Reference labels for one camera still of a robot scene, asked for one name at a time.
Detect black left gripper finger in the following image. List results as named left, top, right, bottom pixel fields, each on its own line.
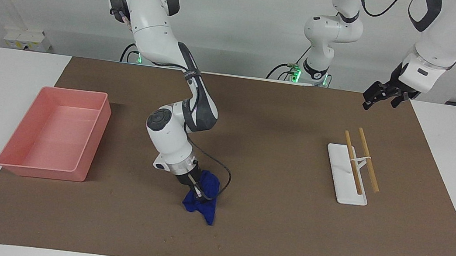
left=390, top=89, right=419, bottom=111
left=361, top=80, right=393, bottom=113

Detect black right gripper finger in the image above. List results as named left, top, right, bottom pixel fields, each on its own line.
left=186, top=175, right=206, bottom=199

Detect blue towel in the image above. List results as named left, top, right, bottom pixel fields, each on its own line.
left=180, top=168, right=222, bottom=227

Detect wooden rack rod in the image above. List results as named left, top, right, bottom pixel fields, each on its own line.
left=337, top=130, right=372, bottom=196
left=350, top=127, right=387, bottom=194

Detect brown table mat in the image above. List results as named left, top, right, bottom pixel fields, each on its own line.
left=0, top=45, right=456, bottom=256

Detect pink plastic bin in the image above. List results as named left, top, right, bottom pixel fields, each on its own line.
left=0, top=80, right=114, bottom=187

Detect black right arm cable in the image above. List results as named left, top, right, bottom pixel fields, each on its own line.
left=167, top=65, right=246, bottom=200

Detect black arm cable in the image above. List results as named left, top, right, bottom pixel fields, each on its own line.
left=352, top=0, right=456, bottom=67
left=167, top=65, right=246, bottom=200

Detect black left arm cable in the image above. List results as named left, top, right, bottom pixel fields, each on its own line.
left=352, top=0, right=456, bottom=67

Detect black left base cables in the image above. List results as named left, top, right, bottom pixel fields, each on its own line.
left=265, top=41, right=311, bottom=85

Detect black base cables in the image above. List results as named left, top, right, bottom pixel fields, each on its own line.
left=265, top=41, right=311, bottom=85
left=120, top=42, right=143, bottom=64

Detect black right base cables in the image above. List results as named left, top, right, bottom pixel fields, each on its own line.
left=120, top=42, right=143, bottom=64

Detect white wall socket box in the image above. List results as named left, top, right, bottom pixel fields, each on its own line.
left=3, top=26, right=54, bottom=53

